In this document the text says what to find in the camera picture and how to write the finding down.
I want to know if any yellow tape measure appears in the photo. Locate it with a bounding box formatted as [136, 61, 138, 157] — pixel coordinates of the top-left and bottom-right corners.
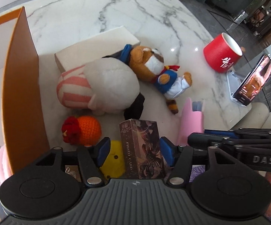
[100, 140, 125, 180]

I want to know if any orange red crochet toy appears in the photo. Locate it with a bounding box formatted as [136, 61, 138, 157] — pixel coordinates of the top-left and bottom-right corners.
[61, 116, 102, 147]

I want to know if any dark photo card box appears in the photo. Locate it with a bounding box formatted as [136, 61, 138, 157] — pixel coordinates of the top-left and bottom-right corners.
[119, 119, 166, 179]

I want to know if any white pink-striped plush toy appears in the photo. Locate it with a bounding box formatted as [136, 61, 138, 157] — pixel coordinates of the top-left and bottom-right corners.
[57, 57, 145, 120]

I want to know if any brown raccoon sailor plush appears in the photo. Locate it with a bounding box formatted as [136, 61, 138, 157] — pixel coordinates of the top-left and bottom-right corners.
[119, 44, 193, 114]

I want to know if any white rectangular box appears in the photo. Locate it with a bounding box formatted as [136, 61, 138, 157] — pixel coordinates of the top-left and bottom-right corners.
[55, 26, 141, 73]

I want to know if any pink pouch with carabiner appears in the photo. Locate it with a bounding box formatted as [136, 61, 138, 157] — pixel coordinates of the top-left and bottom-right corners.
[0, 145, 13, 185]

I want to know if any white phone stand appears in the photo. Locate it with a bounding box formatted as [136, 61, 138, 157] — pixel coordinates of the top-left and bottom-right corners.
[226, 69, 245, 107]

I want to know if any smartphone on stand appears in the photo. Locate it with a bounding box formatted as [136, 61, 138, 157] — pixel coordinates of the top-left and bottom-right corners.
[232, 54, 271, 106]

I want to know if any red ceramic mug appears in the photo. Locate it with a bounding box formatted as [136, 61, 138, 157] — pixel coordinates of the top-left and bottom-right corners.
[203, 33, 243, 73]

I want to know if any orange cardboard storage box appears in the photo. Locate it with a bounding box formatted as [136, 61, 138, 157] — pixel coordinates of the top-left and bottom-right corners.
[0, 7, 50, 174]

